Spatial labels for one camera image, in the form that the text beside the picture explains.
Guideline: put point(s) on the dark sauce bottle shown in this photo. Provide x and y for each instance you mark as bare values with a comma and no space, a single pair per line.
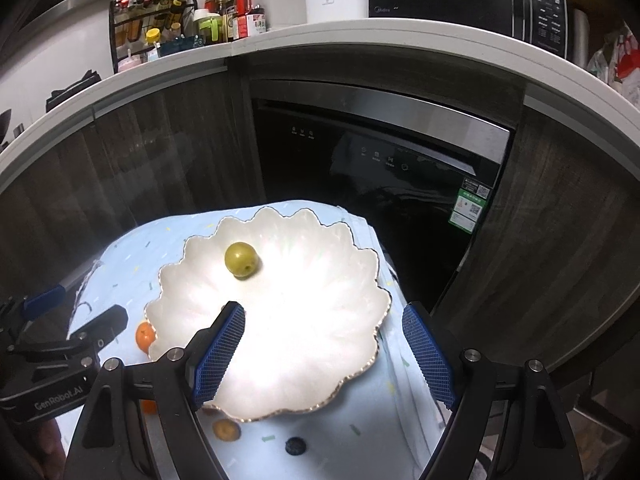
230,17

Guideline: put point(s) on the dark wood cabinet door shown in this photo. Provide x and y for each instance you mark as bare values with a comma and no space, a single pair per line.
150,160
560,240

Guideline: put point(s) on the green label sticker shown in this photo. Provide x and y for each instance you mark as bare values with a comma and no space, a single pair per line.
470,206

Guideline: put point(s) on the white scalloped plate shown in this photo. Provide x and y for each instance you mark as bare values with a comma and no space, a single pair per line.
310,310

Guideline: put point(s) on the teal box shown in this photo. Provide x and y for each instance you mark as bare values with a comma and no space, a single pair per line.
175,45

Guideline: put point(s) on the red and white box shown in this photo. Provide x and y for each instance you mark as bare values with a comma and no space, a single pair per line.
251,25

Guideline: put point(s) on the red lid jar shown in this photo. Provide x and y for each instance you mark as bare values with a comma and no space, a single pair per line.
215,2

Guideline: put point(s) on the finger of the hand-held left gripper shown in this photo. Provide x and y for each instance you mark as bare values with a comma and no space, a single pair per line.
45,300
107,322

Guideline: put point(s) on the blueberry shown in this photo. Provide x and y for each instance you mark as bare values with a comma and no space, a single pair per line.
295,445

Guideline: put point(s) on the stainless range hood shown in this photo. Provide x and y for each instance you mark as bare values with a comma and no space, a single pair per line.
70,2

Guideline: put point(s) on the black stove grate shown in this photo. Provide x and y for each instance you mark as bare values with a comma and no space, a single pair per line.
72,87

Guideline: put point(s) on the black dishwasher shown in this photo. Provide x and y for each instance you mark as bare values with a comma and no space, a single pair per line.
400,200

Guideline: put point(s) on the white rice cooker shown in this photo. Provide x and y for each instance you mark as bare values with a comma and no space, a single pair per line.
336,2

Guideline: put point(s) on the small orange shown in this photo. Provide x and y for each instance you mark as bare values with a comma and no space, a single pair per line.
145,336

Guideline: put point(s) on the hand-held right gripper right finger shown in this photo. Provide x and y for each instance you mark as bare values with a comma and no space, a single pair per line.
427,355

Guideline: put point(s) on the red and white plastic bag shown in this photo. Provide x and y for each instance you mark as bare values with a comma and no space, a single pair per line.
617,57

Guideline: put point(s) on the yellow cap squat bottle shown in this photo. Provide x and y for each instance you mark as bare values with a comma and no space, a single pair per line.
153,37

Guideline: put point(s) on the brown-yellow round fruit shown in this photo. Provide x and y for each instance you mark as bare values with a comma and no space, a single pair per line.
226,430

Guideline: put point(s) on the green round fruit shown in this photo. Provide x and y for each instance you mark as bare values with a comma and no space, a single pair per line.
241,259

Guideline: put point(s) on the yellow cap oil bottle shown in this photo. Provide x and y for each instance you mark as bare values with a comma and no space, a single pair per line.
167,1
182,1

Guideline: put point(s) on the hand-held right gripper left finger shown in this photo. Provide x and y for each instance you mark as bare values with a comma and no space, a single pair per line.
220,355

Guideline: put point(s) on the light blue printed cloth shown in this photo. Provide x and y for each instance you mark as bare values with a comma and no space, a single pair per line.
350,410

